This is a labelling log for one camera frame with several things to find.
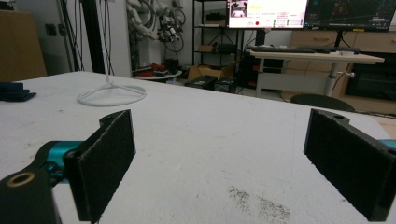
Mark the round low table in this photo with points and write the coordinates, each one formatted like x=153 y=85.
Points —
x=158 y=74

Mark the black case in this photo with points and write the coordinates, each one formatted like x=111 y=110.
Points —
x=201 y=82

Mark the dark blue folded cloth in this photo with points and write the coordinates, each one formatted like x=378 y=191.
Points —
x=15 y=91

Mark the black metal shelf rack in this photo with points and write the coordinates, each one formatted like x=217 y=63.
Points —
x=218 y=31

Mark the open cardboard box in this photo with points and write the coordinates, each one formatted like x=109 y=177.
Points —
x=209 y=71

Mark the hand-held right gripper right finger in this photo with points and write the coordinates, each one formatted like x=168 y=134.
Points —
x=348 y=158

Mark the light wooden desk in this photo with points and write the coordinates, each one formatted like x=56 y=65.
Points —
x=314 y=67

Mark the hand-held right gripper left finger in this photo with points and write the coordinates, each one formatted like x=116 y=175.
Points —
x=102 y=161

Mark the black vertical pole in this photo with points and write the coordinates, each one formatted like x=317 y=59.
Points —
x=92 y=35

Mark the bright computer monitor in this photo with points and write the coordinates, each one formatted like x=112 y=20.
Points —
x=267 y=13

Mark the brown cardboard panel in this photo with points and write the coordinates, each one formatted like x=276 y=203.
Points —
x=19 y=45

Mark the dark computer monitor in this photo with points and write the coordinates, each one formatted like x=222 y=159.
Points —
x=350 y=14

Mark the black keyboard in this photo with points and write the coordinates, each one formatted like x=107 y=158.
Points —
x=281 y=49

